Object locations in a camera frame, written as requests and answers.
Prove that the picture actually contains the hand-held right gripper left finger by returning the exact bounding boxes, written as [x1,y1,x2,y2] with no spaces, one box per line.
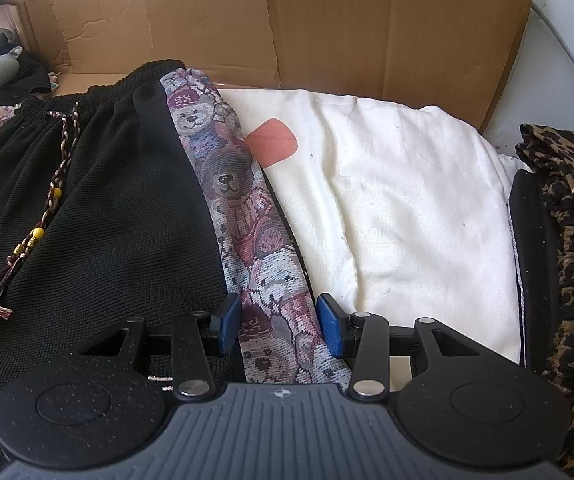
[80,294,244,402]

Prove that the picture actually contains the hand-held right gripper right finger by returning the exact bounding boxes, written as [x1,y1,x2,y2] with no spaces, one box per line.
[315,294,482,402]

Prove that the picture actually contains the black pants with bear stripe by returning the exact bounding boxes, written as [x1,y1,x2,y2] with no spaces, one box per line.
[0,60,353,466]

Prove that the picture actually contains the cream printed blanket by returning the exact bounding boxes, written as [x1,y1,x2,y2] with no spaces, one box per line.
[0,87,532,389]

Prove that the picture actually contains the flattened cardboard sheet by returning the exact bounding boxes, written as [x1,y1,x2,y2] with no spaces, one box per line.
[0,0,538,131]

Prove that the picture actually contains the black cloth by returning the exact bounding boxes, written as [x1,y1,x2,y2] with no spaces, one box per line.
[0,52,53,131]

